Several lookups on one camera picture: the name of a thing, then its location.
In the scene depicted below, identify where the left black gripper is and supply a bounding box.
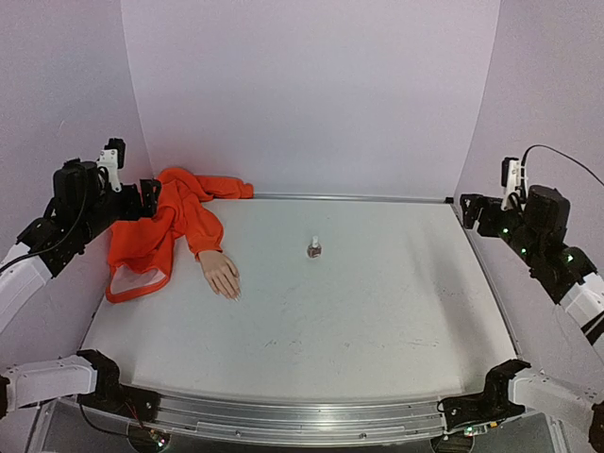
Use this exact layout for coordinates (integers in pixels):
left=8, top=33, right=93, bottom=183
left=78, top=177, right=162, bottom=243

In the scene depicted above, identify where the nail polish bottle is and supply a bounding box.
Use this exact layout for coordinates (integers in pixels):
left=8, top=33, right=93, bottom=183
left=307, top=236, right=322, bottom=259

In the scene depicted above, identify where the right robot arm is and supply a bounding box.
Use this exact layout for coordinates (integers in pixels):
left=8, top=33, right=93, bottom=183
left=437, top=185, right=603, bottom=452

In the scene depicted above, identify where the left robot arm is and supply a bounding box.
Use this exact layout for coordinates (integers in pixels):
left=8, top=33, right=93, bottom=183
left=1, top=159, right=161, bottom=421

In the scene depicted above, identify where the orange hoodie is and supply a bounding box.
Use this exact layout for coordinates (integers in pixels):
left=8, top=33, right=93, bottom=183
left=105, top=167, right=254, bottom=304

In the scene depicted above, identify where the mannequin hand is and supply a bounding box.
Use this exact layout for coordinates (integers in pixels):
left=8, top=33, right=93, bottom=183
left=197, top=250, right=241, bottom=299

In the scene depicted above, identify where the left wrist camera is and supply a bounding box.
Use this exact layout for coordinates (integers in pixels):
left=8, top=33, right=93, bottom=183
left=96, top=138, right=126, bottom=193

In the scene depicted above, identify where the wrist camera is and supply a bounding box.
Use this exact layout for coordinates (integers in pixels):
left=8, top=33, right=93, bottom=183
left=96, top=138, right=126, bottom=193
left=501, top=157, right=528, bottom=210

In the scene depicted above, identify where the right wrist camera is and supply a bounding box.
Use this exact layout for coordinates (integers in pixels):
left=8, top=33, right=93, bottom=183
left=501, top=157, right=528, bottom=210

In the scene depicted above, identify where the black right camera cable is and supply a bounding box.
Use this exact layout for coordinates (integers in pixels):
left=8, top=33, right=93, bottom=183
left=520, top=144, right=604, bottom=188

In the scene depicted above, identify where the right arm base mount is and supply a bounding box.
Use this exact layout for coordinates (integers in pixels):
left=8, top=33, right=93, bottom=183
left=437, top=377, right=526, bottom=432

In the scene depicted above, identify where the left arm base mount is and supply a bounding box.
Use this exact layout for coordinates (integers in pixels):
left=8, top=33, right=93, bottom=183
left=76, top=369, right=160, bottom=424

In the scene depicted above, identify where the aluminium front rail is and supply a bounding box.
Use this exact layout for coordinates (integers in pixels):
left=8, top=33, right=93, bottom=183
left=27, top=386, right=567, bottom=453

